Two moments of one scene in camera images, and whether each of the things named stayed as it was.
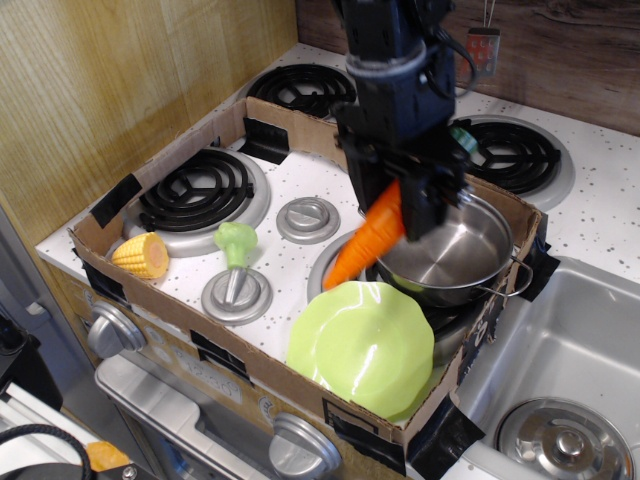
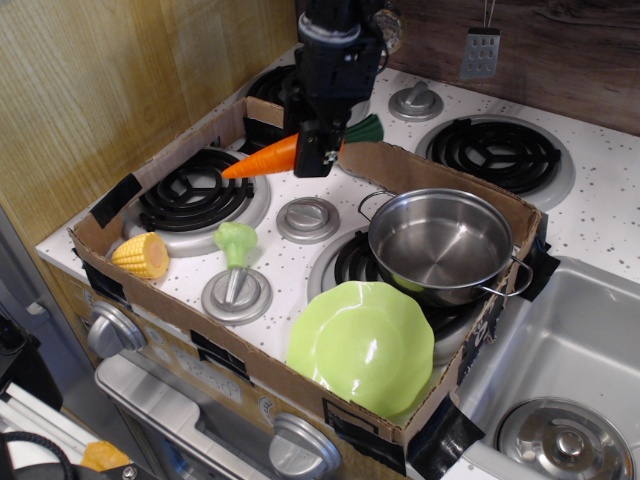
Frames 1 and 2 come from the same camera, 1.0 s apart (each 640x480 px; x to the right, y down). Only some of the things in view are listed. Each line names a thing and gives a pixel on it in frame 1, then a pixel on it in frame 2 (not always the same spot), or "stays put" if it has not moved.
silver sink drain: (558, 438) stays put
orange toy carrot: (379, 228) -> (282, 155)
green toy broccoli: (235, 238) stays put
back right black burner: (507, 156) stays put
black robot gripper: (399, 125) -> (327, 83)
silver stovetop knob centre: (307, 220) stays put
